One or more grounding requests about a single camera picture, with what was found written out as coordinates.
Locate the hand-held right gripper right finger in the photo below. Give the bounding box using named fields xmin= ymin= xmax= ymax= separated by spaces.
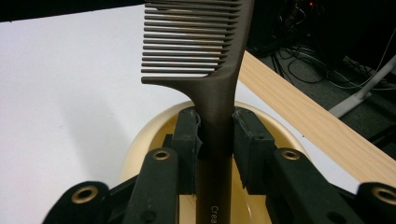
xmin=232 ymin=106 xmax=365 ymax=224

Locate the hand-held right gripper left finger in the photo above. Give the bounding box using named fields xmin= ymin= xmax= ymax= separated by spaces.
xmin=122 ymin=106 xmax=202 ymax=224

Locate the black comb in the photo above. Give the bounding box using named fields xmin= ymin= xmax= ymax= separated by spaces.
xmin=140 ymin=0 xmax=257 ymax=224

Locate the white desk leg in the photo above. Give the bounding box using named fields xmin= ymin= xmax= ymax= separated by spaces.
xmin=328 ymin=53 xmax=396 ymax=119

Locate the tangle of floor cables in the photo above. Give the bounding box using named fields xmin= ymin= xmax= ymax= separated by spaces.
xmin=270 ymin=6 xmax=396 ymax=91

